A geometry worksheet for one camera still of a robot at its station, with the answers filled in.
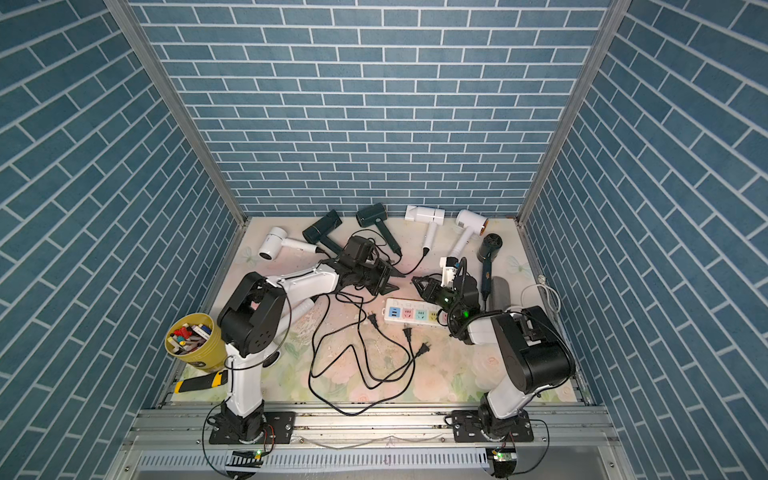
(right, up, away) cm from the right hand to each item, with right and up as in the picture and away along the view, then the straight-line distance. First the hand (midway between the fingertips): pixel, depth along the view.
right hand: (418, 281), depth 89 cm
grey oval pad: (+28, -5, +8) cm, 29 cm away
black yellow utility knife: (-57, -26, -9) cm, 63 cm away
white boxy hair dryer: (+8, +22, +26) cm, 35 cm away
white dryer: (+24, +19, +25) cm, 40 cm away
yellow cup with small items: (-60, -15, -10) cm, 63 cm away
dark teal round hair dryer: (+24, +9, +10) cm, 28 cm away
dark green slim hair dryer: (-35, +16, +20) cm, 44 cm away
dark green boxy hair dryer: (-14, +23, +27) cm, 38 cm away
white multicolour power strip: (0, -10, +3) cm, 11 cm away
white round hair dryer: (-51, +13, +19) cm, 56 cm away
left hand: (-2, 0, 0) cm, 2 cm away
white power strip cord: (+48, -8, +13) cm, 50 cm away
